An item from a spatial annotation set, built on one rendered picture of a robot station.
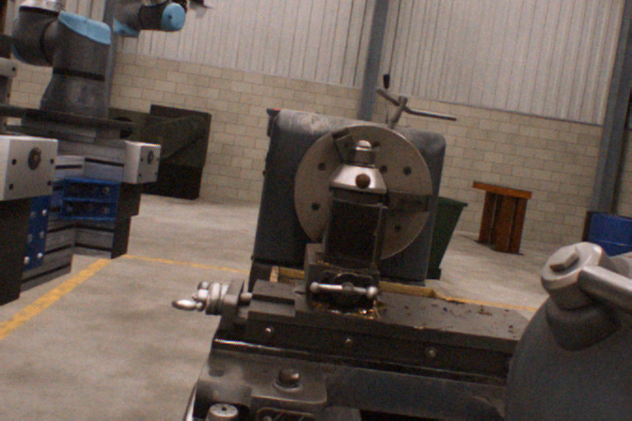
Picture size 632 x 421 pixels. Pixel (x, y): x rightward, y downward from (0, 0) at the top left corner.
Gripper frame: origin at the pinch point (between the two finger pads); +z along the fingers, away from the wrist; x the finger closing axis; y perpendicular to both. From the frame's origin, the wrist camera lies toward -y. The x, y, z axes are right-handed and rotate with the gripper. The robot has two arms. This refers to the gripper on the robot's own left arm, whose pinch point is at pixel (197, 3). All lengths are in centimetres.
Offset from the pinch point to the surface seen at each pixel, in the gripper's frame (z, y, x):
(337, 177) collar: -88, 31, 101
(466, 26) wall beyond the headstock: 984, -211, -175
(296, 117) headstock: -25, 27, 60
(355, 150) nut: -87, 28, 102
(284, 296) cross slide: -90, 48, 100
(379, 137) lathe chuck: -32, 26, 85
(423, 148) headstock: -12, 26, 90
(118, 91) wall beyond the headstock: 672, 83, -686
